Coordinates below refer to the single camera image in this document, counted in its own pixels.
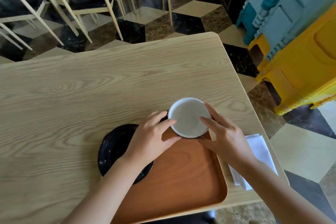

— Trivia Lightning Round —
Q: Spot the person's left hand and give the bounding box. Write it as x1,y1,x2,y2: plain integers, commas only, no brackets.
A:
122,111,182,166

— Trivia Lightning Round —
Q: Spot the person's right hand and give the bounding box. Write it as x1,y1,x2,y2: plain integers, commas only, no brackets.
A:
198,103,254,165

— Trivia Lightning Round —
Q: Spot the white round bowl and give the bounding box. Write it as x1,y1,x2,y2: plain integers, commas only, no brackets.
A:
168,97,212,139

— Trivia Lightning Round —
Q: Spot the person's left forearm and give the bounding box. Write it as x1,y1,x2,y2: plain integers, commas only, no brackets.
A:
61,154,153,224

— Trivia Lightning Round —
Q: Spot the person's right forearm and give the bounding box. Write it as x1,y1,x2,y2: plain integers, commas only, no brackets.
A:
231,153,336,224

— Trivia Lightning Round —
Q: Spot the brown wooden tray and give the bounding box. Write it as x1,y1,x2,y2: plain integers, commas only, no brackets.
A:
111,127,228,224

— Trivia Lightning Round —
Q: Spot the black round plate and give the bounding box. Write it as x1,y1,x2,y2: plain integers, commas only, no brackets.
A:
98,124,155,185

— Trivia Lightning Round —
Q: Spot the white folded napkin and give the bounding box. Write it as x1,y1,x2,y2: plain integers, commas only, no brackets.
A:
227,134,279,191

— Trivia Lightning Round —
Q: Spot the black padded chair seat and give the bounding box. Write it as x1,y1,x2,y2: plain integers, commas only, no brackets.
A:
140,210,217,224

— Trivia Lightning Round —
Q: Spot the small yellow plastic stool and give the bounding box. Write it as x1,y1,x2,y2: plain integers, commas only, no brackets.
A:
247,33,271,72

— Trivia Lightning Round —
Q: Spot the large yellow plastic stool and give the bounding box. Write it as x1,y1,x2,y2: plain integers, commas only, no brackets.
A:
256,3,336,116

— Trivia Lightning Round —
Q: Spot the teal plastic stool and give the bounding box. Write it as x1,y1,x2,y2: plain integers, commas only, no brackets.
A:
235,0,277,46

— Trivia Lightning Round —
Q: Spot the grey-blue plastic stool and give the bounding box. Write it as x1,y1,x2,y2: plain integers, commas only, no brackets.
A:
253,0,336,61

